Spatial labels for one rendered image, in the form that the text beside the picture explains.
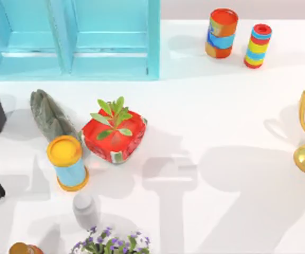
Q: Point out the red square plant pot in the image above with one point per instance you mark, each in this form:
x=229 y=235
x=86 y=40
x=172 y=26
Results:
x=115 y=137

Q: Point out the yellow and blue can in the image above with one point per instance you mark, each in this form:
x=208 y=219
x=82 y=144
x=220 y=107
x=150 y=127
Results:
x=67 y=164

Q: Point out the light blue rack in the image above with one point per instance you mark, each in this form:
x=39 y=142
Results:
x=110 y=39

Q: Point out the grey crumpled bag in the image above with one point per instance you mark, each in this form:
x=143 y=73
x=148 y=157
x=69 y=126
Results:
x=49 y=116

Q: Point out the white bottle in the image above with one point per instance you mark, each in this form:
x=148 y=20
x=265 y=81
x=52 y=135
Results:
x=85 y=211

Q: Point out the orange and blue can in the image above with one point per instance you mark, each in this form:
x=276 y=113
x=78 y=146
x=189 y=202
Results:
x=221 y=34

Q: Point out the purple flower plant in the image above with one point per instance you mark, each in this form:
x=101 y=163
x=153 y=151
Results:
x=112 y=243

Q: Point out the red yellow blue striped can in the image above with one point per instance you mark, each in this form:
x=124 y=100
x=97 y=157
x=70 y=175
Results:
x=257 y=47

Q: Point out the orange bottle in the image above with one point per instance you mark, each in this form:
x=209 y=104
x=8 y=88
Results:
x=22 y=249

